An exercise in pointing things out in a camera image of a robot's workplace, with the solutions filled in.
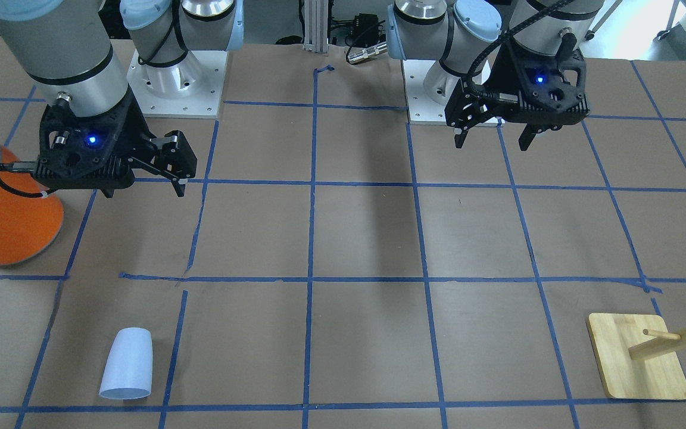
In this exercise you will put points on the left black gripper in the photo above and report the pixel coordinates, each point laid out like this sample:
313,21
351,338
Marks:
493,81

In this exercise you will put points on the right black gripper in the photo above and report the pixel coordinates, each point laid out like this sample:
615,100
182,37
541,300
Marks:
135,130

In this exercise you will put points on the light blue plastic cup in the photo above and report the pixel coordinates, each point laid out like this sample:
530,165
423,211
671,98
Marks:
128,369

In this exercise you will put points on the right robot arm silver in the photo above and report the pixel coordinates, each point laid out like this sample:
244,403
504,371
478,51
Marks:
64,47

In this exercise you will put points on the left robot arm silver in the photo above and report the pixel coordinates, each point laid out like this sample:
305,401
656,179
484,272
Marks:
465,36

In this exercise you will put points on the orange metal can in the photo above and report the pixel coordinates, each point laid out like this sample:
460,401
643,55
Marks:
3,208

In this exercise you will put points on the black power box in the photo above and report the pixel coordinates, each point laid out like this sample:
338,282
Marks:
366,31

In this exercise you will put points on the wooden mug stand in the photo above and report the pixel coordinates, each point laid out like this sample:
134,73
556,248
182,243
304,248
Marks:
637,356

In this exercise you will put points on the silver cable connector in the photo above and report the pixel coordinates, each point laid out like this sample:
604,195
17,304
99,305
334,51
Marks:
366,54

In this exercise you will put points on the aluminium frame post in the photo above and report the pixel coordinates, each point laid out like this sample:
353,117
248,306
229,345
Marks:
316,26

